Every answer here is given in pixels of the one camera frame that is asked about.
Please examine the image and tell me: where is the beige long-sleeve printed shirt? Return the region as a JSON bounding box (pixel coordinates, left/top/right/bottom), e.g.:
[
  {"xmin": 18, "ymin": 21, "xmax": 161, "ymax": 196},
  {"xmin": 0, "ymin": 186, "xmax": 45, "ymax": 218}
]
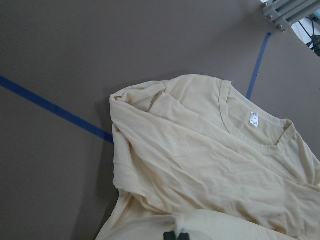
[{"xmin": 97, "ymin": 74, "xmax": 320, "ymax": 240}]

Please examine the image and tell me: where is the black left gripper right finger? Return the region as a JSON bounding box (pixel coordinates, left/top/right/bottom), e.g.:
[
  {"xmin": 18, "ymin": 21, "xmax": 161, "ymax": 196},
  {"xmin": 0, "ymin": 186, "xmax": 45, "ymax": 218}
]
[{"xmin": 177, "ymin": 232, "xmax": 189, "ymax": 240}]

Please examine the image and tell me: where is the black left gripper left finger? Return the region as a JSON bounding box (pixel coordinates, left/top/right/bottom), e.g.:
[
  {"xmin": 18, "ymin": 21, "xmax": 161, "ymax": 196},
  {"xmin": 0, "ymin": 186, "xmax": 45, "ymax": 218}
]
[{"xmin": 163, "ymin": 231, "xmax": 177, "ymax": 240}]

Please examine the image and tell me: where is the aluminium frame post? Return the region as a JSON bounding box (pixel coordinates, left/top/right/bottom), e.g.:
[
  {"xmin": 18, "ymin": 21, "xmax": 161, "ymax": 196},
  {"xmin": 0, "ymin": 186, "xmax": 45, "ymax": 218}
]
[{"xmin": 262, "ymin": 0, "xmax": 320, "ymax": 31}]

